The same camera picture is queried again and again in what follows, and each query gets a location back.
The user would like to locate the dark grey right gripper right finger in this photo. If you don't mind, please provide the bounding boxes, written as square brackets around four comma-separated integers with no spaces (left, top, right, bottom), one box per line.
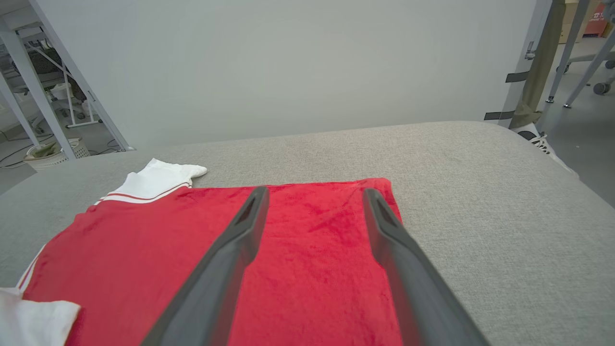
[362,188,491,346]

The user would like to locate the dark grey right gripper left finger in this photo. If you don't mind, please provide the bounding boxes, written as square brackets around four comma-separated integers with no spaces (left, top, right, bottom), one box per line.
[142,186,270,346]

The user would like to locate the red and white shirt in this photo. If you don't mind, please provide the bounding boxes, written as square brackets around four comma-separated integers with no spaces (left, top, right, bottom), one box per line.
[0,158,404,346]

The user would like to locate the green cloth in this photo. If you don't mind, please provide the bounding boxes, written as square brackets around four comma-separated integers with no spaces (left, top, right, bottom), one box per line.
[29,142,63,158]

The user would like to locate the white sneaker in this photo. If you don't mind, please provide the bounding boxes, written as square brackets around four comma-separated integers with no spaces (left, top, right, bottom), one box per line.
[510,123,580,179]

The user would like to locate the white woven laundry basket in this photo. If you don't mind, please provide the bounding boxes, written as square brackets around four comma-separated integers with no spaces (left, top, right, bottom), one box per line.
[23,138,91,172]

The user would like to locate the light grey partition panel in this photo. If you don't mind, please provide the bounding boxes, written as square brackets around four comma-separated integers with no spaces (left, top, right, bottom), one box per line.
[28,0,554,150]

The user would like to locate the white tube stand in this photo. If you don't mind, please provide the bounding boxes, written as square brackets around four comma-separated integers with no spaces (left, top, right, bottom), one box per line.
[60,62,104,129]

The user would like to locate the khaki trouser leg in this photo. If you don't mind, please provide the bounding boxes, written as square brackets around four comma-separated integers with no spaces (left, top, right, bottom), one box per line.
[509,0,570,129]

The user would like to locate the grey chair base with caster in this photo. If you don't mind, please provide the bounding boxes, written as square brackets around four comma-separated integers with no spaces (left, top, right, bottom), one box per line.
[557,50,615,96]

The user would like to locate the dark mesh office chair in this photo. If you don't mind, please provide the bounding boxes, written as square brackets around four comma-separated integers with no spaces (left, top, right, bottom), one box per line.
[26,46,88,104]

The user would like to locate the grey metal table legs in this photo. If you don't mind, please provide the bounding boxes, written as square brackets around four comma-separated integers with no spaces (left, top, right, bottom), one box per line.
[545,0,615,109]

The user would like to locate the cardboard box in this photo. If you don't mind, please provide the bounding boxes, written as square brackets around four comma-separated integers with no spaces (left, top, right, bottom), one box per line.
[560,0,612,45]

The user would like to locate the black floor cables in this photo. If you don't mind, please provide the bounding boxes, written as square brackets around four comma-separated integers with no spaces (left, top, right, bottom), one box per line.
[0,129,54,170]

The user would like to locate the white desk frame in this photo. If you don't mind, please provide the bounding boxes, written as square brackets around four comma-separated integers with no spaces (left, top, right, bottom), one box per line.
[0,0,77,161]

